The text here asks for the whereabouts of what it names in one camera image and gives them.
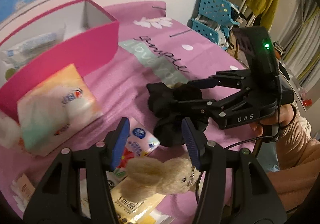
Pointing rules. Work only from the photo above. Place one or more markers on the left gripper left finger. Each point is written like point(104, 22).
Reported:
point(118, 141)

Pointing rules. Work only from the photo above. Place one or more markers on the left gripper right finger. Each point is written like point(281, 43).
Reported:
point(194, 140)

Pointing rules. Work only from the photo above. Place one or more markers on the pink floral tissue pack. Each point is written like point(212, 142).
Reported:
point(140, 143)

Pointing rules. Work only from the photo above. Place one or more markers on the beige plush bear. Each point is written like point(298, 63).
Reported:
point(146, 176)

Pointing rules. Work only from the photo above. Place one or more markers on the black plush toy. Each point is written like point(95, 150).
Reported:
point(163, 102)

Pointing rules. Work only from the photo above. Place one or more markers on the gold tissue pack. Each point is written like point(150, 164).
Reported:
point(133, 202)

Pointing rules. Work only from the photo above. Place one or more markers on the pink sweater right forearm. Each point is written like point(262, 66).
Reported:
point(298, 158)

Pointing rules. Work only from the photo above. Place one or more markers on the person right hand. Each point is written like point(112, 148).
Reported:
point(272, 118)

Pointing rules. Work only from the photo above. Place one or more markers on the pastel tissue pack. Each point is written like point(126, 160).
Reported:
point(55, 110)

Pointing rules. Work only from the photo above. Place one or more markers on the blue plastic basket rack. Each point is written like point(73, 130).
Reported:
point(214, 20)

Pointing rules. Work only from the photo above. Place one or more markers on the pink bed sheet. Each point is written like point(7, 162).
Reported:
point(147, 58)

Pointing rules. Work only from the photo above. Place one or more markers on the pink storage box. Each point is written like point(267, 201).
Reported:
point(91, 41)

